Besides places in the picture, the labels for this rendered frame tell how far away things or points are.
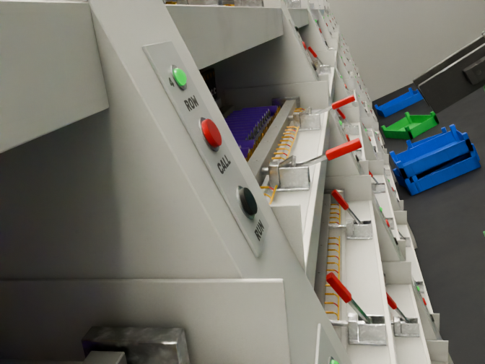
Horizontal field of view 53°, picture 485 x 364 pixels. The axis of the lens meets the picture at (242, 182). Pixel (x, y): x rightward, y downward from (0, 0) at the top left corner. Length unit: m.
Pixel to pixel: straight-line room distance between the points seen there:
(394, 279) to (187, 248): 0.83
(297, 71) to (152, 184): 0.70
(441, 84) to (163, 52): 0.28
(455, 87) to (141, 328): 0.33
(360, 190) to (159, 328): 0.74
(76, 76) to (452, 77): 0.34
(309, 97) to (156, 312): 0.70
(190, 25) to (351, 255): 0.49
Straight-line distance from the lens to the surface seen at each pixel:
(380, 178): 1.65
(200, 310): 0.25
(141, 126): 0.23
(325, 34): 2.31
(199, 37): 0.38
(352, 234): 0.81
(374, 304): 0.65
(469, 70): 0.46
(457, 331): 1.39
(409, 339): 0.90
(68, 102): 0.20
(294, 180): 0.50
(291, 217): 0.33
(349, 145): 0.49
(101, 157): 0.24
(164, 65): 0.26
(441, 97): 0.47
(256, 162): 0.52
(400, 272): 1.04
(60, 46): 0.20
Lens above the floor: 0.82
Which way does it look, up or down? 12 degrees down
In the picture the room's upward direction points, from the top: 28 degrees counter-clockwise
